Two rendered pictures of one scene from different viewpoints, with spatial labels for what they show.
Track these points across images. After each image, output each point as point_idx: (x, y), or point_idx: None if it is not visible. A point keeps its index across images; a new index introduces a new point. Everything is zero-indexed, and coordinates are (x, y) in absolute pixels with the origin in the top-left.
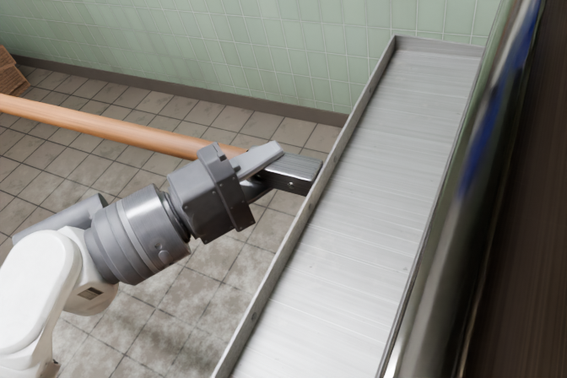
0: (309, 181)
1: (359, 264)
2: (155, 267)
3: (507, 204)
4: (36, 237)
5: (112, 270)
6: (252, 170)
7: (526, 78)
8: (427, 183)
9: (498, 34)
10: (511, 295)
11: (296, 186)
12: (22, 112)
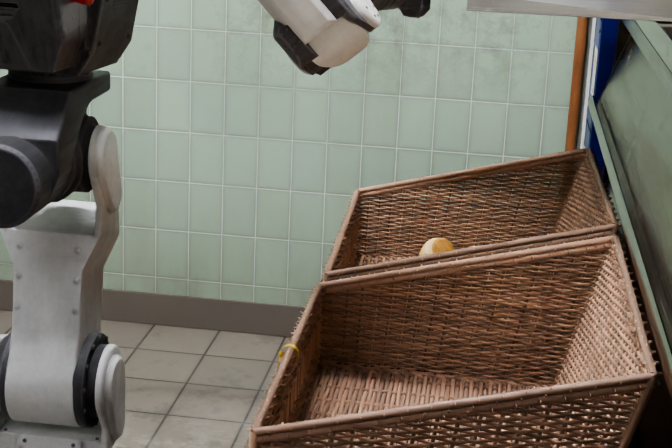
0: None
1: None
2: None
3: None
4: None
5: None
6: None
7: None
8: None
9: None
10: None
11: None
12: None
